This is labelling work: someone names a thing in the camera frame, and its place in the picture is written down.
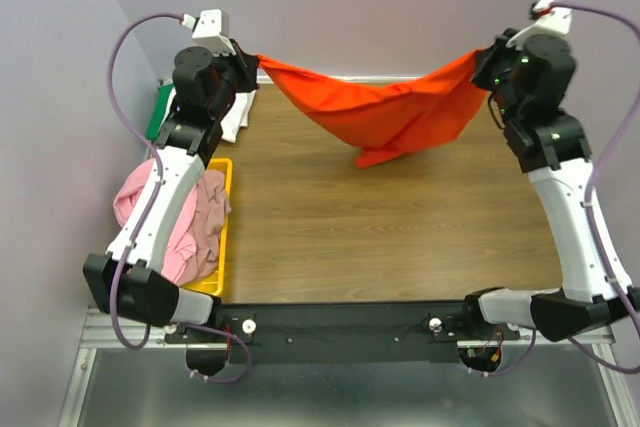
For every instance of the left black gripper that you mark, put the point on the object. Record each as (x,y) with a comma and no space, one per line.
(246,64)

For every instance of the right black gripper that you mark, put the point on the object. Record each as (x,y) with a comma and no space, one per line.
(486,57)

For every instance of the orange t-shirt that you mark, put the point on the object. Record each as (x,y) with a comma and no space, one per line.
(389,121)

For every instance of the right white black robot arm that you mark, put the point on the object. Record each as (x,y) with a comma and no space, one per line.
(555,156)

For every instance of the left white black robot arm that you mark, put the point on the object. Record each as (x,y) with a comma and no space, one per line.
(127,278)

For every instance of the green folded t-shirt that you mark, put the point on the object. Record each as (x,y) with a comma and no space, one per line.
(164,99)

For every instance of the white folded t-shirt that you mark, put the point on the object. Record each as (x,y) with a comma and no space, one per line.
(235,120)

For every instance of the mauve crumpled t-shirt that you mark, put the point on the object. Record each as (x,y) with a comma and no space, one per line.
(211,210)

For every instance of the yellow plastic bin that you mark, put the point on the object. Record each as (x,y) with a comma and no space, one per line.
(213,283)

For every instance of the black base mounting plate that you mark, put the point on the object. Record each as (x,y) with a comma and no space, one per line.
(337,333)

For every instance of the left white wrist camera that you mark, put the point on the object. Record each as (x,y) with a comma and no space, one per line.
(211,31)

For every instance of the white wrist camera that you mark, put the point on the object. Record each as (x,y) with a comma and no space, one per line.
(211,31)
(547,19)

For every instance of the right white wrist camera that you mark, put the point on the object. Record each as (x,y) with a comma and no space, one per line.
(547,19)

